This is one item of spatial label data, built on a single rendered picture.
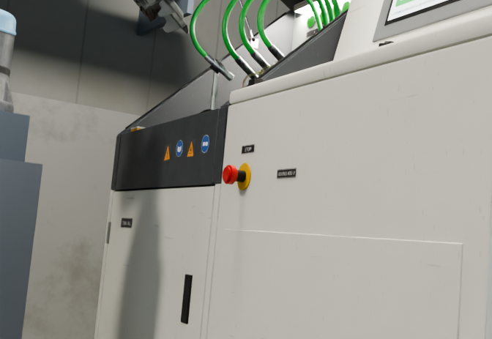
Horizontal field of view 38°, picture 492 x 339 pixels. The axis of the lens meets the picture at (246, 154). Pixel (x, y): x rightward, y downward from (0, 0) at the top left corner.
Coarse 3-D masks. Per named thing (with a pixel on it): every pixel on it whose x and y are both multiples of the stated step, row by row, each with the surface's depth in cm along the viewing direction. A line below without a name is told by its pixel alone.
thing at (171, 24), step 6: (174, 12) 205; (168, 18) 206; (174, 18) 205; (180, 18) 205; (168, 24) 205; (174, 24) 205; (180, 24) 204; (186, 24) 204; (168, 30) 205; (174, 30) 205; (186, 30) 204
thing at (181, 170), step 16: (208, 112) 153; (144, 128) 187; (160, 128) 177; (176, 128) 168; (192, 128) 160; (208, 128) 152; (128, 144) 196; (144, 144) 185; (160, 144) 175; (128, 160) 195; (144, 160) 184; (160, 160) 174; (176, 160) 165; (192, 160) 157; (208, 160) 150; (128, 176) 193; (144, 176) 182; (160, 176) 172; (176, 176) 164; (192, 176) 156; (208, 176) 149
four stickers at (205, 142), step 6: (204, 138) 153; (168, 144) 170; (180, 144) 164; (192, 144) 158; (204, 144) 153; (168, 150) 170; (180, 150) 164; (192, 150) 158; (204, 150) 152; (168, 156) 169; (180, 156) 163; (192, 156) 157
